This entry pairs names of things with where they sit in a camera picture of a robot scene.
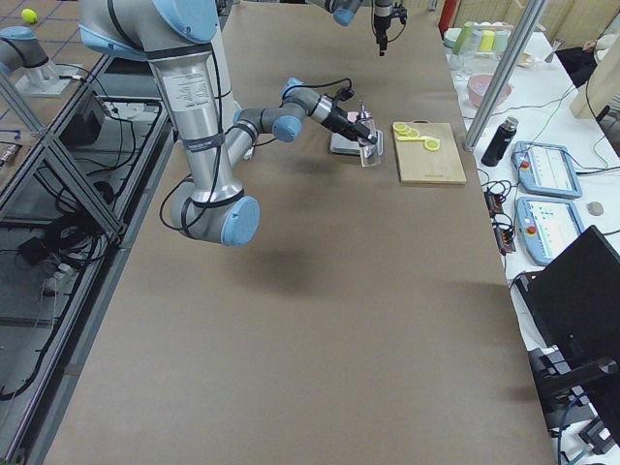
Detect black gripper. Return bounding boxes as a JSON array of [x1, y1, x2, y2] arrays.
[[372, 2, 408, 57], [320, 87, 378, 145]]

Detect clear glass sauce bottle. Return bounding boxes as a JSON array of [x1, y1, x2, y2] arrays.
[[356, 101, 381, 168]]

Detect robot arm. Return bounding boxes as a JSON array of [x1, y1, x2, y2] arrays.
[[79, 1, 377, 247], [310, 0, 408, 57]]

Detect digital kitchen scale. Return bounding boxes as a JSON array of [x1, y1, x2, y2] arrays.
[[328, 121, 384, 156]]

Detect green cup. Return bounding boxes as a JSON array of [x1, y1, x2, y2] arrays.
[[452, 21, 475, 55]]

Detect yellow cup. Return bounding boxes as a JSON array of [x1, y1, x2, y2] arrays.
[[479, 30, 495, 52]]

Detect yellow plastic knife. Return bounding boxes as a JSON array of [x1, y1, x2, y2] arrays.
[[396, 136, 429, 141]]

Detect bamboo cutting board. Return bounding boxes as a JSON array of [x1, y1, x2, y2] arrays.
[[391, 121, 466, 185]]

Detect lemon slice front single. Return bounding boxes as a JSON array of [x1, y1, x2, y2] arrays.
[[423, 139, 441, 151]]

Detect pink bowl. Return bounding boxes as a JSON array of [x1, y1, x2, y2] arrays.
[[467, 74, 512, 109]]

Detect black thermos bottle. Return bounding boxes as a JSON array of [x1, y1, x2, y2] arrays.
[[480, 116, 518, 167]]

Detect white metal column base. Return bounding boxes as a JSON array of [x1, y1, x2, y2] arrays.
[[206, 1, 258, 168]]

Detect black power strip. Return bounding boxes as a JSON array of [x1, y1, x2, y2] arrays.
[[483, 190, 516, 256]]

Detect upper teach pendant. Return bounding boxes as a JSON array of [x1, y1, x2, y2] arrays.
[[511, 140, 582, 199]]

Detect teach pendant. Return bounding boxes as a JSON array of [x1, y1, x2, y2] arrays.
[[511, 140, 582, 199], [515, 197, 585, 266]]

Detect lower teach pendant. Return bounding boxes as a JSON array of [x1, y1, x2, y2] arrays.
[[515, 197, 585, 266]]

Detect round brown coaster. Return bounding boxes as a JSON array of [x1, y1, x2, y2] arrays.
[[587, 201, 605, 216]]

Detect black monitor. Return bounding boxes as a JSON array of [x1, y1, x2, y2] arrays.
[[517, 226, 619, 441]]

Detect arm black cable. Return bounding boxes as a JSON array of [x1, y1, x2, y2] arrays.
[[280, 77, 354, 106]]

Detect aluminium frame post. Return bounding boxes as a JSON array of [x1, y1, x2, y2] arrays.
[[464, 0, 548, 152]]

